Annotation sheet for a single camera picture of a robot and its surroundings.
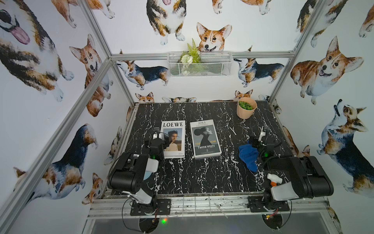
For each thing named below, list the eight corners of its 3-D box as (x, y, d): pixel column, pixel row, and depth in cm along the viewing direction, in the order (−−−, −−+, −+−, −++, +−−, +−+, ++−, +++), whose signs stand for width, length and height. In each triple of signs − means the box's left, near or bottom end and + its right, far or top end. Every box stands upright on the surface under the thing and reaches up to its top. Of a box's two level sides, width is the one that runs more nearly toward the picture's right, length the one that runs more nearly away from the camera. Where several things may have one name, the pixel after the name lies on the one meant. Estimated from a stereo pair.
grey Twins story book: (194, 159, 92) (194, 156, 89) (190, 125, 110) (190, 121, 106) (221, 155, 94) (222, 152, 90) (213, 122, 111) (213, 119, 107)
